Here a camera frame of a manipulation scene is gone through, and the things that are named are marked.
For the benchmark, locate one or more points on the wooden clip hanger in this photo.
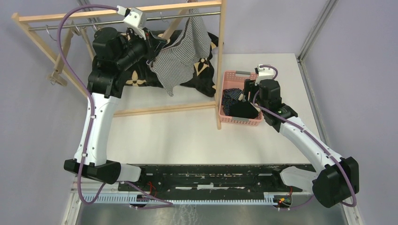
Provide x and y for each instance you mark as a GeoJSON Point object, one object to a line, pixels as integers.
{"type": "Point", "coordinates": [55, 76]}
{"type": "Point", "coordinates": [86, 39]}
{"type": "Point", "coordinates": [95, 27]}
{"type": "Point", "coordinates": [166, 35]}

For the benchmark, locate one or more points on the wooden clothes rack frame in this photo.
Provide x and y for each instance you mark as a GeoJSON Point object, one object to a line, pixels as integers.
{"type": "Point", "coordinates": [23, 23]}

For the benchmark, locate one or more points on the pink plastic basket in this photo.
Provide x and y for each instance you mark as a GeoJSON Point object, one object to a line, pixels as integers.
{"type": "Point", "coordinates": [235, 79]}

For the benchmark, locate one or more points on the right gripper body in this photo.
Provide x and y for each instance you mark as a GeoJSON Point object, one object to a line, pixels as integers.
{"type": "Point", "coordinates": [249, 86]}

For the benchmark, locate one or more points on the metal hanging rod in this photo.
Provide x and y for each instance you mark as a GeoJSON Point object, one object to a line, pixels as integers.
{"type": "Point", "coordinates": [161, 18]}

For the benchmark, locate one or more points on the navy striped underwear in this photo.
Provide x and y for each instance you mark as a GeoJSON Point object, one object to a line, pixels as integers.
{"type": "Point", "coordinates": [230, 97]}

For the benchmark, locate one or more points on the black floral blanket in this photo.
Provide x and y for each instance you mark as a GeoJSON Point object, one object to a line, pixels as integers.
{"type": "Point", "coordinates": [202, 78]}

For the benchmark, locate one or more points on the black underwear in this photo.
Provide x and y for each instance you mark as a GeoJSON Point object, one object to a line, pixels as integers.
{"type": "Point", "coordinates": [243, 109]}

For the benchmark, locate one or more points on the empty wooden clip hanger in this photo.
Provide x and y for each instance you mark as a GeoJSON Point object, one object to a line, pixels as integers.
{"type": "Point", "coordinates": [55, 76]}

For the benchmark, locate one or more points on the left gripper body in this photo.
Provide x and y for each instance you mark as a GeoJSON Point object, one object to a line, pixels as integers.
{"type": "Point", "coordinates": [148, 49]}

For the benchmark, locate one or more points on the grey striped underwear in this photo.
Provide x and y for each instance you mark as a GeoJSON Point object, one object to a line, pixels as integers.
{"type": "Point", "coordinates": [174, 64]}

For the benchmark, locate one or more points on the aluminium corner post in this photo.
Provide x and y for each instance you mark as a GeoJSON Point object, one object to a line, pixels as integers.
{"type": "Point", "coordinates": [316, 29]}

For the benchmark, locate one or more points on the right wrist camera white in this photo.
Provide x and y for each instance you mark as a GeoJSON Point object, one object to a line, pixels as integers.
{"type": "Point", "coordinates": [265, 71]}

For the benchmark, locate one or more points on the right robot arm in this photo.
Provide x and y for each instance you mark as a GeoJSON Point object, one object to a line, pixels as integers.
{"type": "Point", "coordinates": [336, 179]}

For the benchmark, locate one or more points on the white cable duct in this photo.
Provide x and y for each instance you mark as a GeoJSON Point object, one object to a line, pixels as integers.
{"type": "Point", "coordinates": [140, 199]}

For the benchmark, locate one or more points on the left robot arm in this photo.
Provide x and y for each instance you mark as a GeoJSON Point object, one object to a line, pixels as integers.
{"type": "Point", "coordinates": [115, 56]}

